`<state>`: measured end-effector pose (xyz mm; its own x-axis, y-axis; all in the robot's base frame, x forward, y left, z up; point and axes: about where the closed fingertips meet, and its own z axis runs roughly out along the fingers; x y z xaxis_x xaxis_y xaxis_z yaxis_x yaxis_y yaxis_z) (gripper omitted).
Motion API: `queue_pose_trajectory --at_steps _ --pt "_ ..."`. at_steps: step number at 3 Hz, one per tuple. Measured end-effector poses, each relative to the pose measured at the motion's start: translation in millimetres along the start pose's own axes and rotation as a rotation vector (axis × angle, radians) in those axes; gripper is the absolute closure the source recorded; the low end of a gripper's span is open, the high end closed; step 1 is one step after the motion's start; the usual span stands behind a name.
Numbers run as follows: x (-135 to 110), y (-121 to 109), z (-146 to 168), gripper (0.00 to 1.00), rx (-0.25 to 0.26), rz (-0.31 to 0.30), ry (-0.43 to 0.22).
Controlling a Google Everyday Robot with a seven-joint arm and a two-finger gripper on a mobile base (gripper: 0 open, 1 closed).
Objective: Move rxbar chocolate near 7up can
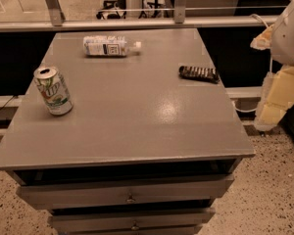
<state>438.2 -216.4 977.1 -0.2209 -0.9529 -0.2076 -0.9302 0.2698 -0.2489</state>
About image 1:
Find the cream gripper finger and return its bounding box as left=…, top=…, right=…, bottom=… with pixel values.
left=254, top=66, right=294, bottom=131
left=250, top=24, right=273, bottom=50

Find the dark rxbar chocolate bar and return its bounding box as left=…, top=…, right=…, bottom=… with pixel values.
left=178, top=66, right=220, bottom=84

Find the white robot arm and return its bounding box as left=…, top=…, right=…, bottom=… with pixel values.
left=250, top=0, right=294, bottom=131

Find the green white 7up can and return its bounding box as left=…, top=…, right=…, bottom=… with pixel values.
left=34, top=66, right=73, bottom=116

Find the grey drawer cabinet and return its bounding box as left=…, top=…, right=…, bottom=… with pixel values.
left=0, top=29, right=254, bottom=235

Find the grey drawer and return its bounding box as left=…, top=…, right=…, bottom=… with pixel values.
left=17, top=174, right=234, bottom=210
left=49, top=208, right=215, bottom=232

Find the clear plastic water bottle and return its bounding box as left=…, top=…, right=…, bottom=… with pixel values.
left=83, top=35, right=142, bottom=57

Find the top grey drawer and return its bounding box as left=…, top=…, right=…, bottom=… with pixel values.
left=17, top=174, right=234, bottom=210

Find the white cable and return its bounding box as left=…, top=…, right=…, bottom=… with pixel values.
left=249, top=13, right=270, bottom=29

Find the metal window rail frame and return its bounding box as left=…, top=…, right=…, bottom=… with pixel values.
left=0, top=0, right=291, bottom=32

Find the black cable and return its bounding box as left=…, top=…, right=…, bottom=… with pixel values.
left=0, top=95, right=20, bottom=116

